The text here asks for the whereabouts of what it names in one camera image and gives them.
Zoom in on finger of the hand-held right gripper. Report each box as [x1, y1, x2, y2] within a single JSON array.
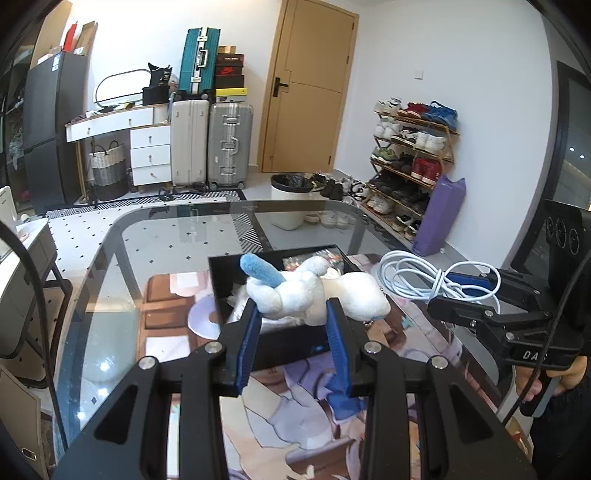
[[427, 295, 555, 334], [443, 270, 542, 308]]

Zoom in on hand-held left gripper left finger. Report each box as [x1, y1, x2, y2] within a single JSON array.
[[53, 298, 263, 480]]

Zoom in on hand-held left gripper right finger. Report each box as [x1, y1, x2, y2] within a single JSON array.
[[324, 298, 539, 480]]

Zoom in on black storage box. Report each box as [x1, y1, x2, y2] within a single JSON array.
[[208, 244, 365, 370]]

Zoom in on blue white plush toy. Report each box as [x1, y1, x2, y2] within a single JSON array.
[[239, 253, 391, 324]]

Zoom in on white charging cable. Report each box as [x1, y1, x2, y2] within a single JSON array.
[[378, 250, 504, 305]]

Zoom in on person's right forearm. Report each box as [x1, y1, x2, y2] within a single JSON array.
[[531, 355, 591, 480]]

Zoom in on person's right hand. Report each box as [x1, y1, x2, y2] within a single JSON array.
[[513, 364, 585, 407]]

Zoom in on purple bag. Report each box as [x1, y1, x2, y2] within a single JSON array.
[[412, 174, 466, 257]]

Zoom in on printed cartoon table mat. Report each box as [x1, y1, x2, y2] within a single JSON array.
[[141, 251, 532, 480]]

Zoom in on black framed glass door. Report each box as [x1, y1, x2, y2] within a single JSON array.
[[508, 60, 591, 278]]

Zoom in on wooden shoe rack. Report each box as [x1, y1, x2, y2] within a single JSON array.
[[360, 99, 460, 241]]

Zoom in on rows of assorted shoes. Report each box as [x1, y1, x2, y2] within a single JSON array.
[[369, 98, 459, 238]]

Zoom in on white trash bin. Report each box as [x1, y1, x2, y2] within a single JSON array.
[[270, 173, 315, 232]]

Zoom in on scattered pairs of shoes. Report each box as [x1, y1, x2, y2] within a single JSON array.
[[302, 172, 370, 229]]

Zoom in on silver suitcase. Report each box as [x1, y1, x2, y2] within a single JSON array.
[[207, 102, 254, 188]]

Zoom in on white suitcase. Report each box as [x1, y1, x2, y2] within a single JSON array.
[[171, 98, 211, 185]]

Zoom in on white vanity desk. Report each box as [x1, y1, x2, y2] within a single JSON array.
[[65, 104, 172, 188]]

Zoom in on woven laundry basket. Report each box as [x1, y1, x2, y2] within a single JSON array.
[[89, 141, 129, 200]]

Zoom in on tan wooden door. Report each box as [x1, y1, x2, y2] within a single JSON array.
[[261, 0, 360, 174]]

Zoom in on grey side table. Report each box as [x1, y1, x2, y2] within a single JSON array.
[[0, 217, 74, 361]]

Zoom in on black bag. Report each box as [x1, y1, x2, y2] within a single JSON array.
[[142, 62, 174, 106]]

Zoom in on teal suitcase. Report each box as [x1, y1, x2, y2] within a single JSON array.
[[179, 28, 221, 100]]

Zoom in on oval mirror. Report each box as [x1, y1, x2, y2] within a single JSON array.
[[95, 69, 153, 105]]

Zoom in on black refrigerator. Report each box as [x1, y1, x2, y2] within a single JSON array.
[[21, 51, 90, 215]]

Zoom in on dark glass cabinet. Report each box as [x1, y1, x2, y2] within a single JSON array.
[[0, 46, 28, 204]]

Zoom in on open cardboard box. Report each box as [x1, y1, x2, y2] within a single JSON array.
[[74, 21, 99, 56]]

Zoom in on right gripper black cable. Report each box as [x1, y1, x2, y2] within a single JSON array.
[[501, 254, 591, 423]]

